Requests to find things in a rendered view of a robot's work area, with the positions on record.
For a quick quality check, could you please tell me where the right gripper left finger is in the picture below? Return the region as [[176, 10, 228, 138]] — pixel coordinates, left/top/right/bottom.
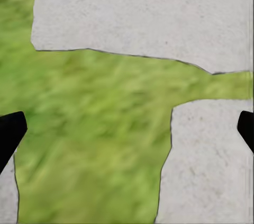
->
[[0, 111, 28, 174]]

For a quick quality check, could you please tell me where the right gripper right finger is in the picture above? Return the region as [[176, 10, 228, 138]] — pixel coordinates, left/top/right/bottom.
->
[[237, 111, 254, 153]]

